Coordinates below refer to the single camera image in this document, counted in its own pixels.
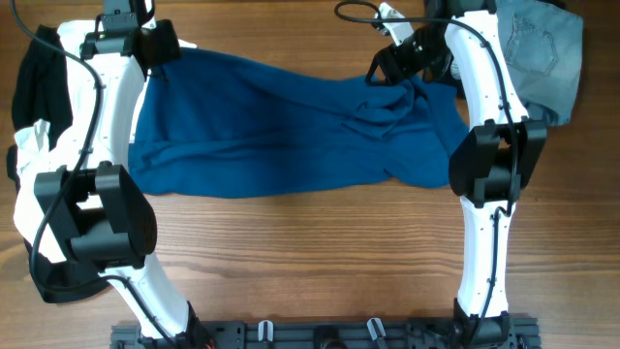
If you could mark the light blue denim shorts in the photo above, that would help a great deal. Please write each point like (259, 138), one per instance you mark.
(542, 44)

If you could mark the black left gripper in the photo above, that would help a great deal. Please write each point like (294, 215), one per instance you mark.
(172, 48)

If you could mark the white crumpled shirt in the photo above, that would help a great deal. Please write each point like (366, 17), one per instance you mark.
(123, 97)

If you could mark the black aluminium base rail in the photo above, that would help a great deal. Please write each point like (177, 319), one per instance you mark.
(417, 333)

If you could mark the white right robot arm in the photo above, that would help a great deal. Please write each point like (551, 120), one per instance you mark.
(489, 168)

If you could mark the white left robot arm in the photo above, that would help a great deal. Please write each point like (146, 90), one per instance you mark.
(88, 225)

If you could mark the black garment under white shirt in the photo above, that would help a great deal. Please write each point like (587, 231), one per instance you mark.
(41, 112)

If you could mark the teal blue polo shirt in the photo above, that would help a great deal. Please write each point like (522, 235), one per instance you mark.
(219, 125)

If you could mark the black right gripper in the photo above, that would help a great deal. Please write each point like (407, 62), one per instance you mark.
(394, 68)

